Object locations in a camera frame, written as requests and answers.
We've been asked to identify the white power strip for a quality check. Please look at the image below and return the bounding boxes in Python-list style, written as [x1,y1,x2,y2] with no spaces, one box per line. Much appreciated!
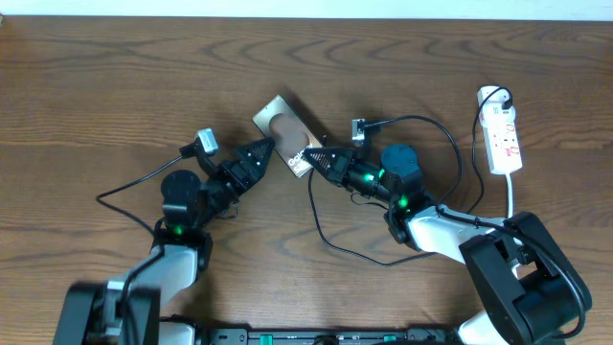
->
[477,85,522,175]

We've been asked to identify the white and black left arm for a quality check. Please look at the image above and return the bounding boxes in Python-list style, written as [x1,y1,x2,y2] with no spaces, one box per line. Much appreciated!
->
[53,136,275,344]

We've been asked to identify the black USB charging cable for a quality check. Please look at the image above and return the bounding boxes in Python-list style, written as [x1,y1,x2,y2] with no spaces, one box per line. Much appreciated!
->
[307,86,514,267]

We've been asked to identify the white power strip cord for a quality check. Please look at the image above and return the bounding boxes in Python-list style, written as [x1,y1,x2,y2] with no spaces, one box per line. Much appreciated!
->
[505,172,514,219]

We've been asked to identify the white USB charger adapter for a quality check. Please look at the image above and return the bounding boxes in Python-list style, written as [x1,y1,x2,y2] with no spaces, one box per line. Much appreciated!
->
[480,100,516,127]

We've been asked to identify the black right camera cable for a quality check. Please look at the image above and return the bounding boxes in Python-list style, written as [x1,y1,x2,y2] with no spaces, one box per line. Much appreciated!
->
[363,114,588,341]

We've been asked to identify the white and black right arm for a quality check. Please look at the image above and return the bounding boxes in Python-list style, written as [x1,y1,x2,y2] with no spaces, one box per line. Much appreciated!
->
[304,144,592,344]

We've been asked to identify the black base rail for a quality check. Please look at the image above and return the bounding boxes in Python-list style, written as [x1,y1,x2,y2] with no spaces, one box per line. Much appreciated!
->
[196,328,463,345]

